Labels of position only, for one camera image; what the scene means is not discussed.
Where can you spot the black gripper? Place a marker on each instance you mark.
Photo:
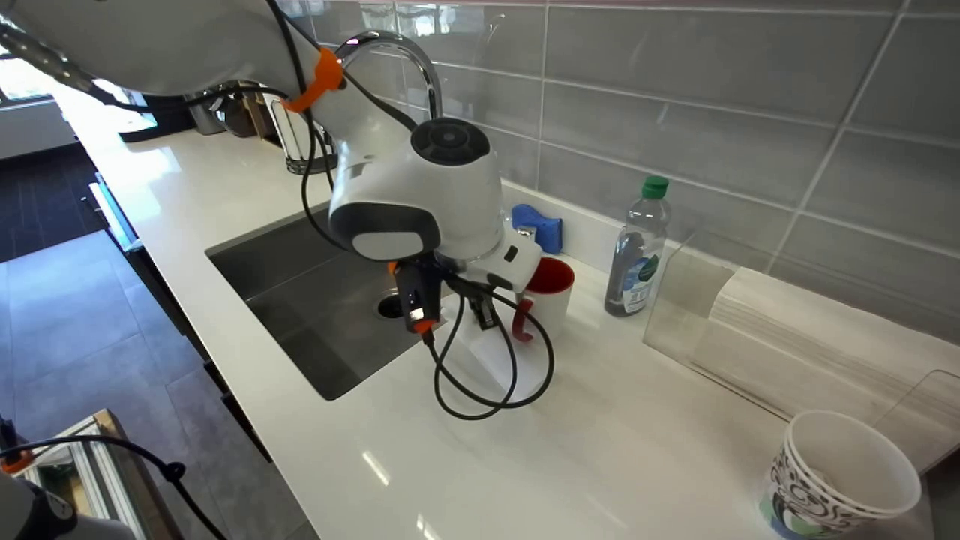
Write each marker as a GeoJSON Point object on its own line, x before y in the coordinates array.
{"type": "Point", "coordinates": [479, 291]}

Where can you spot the white serviette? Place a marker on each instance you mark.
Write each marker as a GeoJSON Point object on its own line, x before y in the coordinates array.
{"type": "Point", "coordinates": [493, 363]}

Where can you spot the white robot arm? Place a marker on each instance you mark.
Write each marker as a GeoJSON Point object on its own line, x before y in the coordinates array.
{"type": "Point", "coordinates": [426, 203]}

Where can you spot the white red mug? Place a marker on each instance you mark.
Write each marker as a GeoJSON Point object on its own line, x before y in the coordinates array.
{"type": "Point", "coordinates": [543, 301]}

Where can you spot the blue sponge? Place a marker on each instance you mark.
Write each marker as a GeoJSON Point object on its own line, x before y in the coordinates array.
{"type": "Point", "coordinates": [546, 228]}

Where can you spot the sink drain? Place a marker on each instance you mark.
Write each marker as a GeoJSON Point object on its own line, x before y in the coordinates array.
{"type": "Point", "coordinates": [391, 307]}

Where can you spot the stainless steel sink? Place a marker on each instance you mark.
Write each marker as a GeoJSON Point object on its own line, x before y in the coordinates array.
{"type": "Point", "coordinates": [323, 305]}

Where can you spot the green capped plastic bottle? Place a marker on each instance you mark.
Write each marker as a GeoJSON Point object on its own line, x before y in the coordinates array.
{"type": "Point", "coordinates": [638, 249]}

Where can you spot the chrome gooseneck faucet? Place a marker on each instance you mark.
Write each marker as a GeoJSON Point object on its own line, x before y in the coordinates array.
{"type": "Point", "coordinates": [401, 45]}

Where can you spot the white paper towel roll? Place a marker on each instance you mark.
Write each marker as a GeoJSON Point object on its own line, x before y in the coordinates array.
{"type": "Point", "coordinates": [305, 141]}

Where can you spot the patterned paper cup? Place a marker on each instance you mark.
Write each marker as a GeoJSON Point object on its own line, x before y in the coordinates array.
{"type": "Point", "coordinates": [836, 475]}

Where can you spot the black orange wrist camera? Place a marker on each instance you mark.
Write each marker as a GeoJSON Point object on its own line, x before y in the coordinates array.
{"type": "Point", "coordinates": [417, 285]}

